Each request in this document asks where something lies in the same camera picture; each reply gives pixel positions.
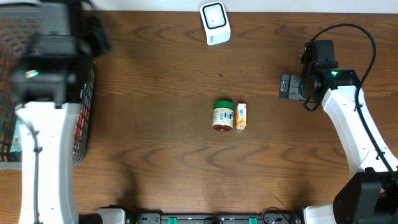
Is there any grey plastic mesh basket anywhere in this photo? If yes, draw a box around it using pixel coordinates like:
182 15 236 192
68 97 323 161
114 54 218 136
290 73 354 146
1 2 96 170

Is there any green lid jar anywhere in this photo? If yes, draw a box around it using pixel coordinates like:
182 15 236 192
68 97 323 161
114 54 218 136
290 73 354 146
212 100 234 131

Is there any light green wipes pack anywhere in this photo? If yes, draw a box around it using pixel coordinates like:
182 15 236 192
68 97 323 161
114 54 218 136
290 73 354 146
10 120 22 153

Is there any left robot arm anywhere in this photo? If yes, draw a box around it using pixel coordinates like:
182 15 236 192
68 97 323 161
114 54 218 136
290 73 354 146
11 1 110 223

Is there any small orange box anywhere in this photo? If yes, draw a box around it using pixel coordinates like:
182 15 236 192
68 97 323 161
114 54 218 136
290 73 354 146
235 103 247 130

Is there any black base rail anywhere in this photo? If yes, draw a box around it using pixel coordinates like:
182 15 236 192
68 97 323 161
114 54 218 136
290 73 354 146
99 212 307 224

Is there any white barcode scanner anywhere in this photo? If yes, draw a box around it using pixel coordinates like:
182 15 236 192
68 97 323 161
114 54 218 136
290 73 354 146
200 1 231 45

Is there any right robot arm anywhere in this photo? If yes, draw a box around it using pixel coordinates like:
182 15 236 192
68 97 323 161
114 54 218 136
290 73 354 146
279 40 397 223

